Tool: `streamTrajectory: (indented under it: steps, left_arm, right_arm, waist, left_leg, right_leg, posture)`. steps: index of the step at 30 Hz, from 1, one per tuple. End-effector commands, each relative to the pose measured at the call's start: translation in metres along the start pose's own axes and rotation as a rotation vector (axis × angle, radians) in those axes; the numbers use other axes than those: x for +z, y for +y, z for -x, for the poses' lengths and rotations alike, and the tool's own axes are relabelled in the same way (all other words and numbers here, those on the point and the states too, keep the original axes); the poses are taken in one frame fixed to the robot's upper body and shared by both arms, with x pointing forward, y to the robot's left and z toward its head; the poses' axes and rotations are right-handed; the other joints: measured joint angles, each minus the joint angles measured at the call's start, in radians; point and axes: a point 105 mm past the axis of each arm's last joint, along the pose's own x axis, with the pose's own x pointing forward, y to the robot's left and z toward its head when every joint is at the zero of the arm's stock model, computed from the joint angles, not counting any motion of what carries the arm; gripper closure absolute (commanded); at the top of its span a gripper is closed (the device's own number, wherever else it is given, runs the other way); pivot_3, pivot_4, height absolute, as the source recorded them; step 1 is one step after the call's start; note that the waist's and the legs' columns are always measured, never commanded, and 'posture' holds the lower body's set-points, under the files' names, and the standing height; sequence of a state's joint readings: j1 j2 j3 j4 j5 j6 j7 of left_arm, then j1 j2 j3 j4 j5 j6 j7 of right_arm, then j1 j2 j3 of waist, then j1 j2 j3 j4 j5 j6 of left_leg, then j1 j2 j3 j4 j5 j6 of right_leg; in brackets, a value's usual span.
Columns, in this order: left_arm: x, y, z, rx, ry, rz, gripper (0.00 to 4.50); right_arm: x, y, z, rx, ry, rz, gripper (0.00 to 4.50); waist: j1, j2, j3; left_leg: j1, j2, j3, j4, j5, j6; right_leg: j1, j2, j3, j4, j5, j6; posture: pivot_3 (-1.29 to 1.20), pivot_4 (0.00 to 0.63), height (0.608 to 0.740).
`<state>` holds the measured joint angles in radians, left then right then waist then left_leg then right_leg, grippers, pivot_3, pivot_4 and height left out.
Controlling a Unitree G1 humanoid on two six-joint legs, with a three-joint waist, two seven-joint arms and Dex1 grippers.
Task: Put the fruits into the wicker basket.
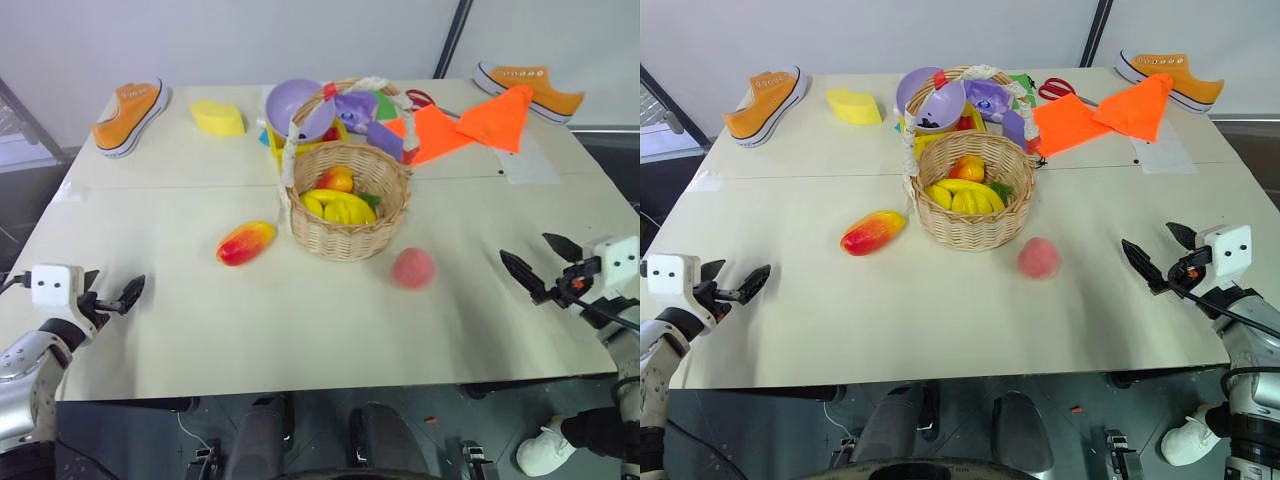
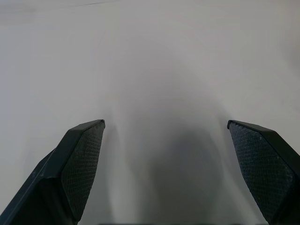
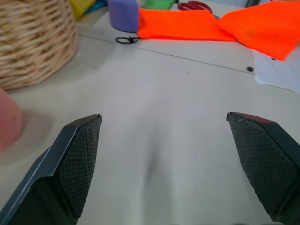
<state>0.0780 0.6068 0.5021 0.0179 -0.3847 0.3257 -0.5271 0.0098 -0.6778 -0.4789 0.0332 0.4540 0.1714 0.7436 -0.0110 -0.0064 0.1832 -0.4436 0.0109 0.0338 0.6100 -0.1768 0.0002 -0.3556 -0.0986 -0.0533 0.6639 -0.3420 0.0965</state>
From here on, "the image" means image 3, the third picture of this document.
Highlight white cloth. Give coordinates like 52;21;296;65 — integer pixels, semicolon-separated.
252;44;300;93

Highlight black hair tie loop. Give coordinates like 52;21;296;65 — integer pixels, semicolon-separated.
115;37;141;45

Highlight teal block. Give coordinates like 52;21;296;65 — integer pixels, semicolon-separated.
85;0;109;15

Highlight yellow cloth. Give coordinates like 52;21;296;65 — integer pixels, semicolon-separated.
69;0;97;20

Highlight orange cloth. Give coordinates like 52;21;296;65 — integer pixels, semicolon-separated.
137;8;237;42
215;0;300;61

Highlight red handled scissors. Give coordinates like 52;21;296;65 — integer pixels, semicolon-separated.
178;0;221;19

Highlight woven wicker basket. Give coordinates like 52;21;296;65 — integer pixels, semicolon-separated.
0;0;79;90

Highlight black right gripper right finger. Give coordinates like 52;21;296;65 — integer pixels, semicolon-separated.
226;112;300;225

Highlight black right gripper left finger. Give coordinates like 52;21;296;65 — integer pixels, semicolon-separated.
0;113;103;225

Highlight green cloth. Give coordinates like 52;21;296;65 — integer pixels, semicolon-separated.
141;0;177;11

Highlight pink round object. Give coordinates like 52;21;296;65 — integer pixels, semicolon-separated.
0;88;23;150

